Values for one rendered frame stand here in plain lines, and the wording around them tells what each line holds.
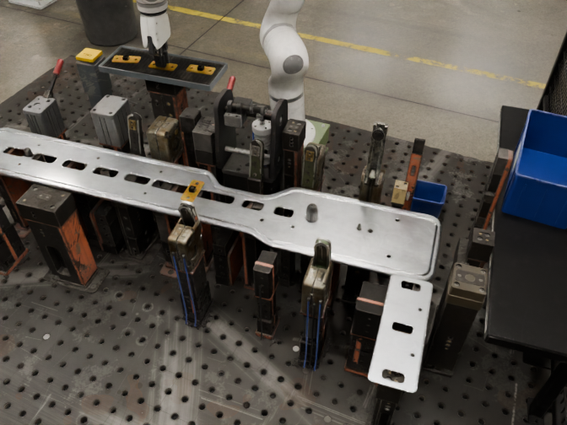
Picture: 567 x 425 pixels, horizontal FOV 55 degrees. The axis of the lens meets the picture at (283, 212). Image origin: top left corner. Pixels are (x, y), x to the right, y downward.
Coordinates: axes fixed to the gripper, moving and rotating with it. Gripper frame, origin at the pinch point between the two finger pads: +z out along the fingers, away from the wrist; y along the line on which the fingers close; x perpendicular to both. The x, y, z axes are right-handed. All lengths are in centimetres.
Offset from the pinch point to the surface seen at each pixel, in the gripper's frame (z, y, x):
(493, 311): 15, 57, 100
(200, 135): 11.6, 18.8, 18.3
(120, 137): 16.0, 20.2, -7.2
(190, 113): 8.8, 13.0, 13.3
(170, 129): 11.0, 19.0, 9.4
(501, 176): 4, 25, 99
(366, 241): 19, 41, 70
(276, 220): 19, 40, 47
